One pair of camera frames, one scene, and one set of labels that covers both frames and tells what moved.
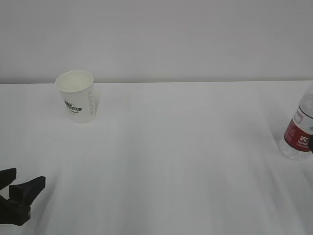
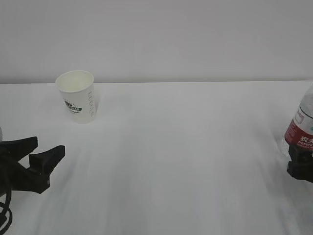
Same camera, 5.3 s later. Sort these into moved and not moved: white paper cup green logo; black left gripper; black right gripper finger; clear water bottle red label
Moved: black right gripper finger; black left gripper
Not moved: clear water bottle red label; white paper cup green logo
